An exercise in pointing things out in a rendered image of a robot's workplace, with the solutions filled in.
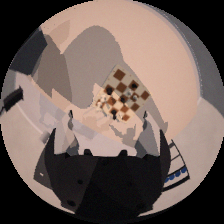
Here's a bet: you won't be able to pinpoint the brown and cream chessboard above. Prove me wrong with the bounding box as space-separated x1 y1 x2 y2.
92 64 153 124

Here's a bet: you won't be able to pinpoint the white king chess piece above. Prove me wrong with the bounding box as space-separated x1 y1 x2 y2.
96 102 102 112

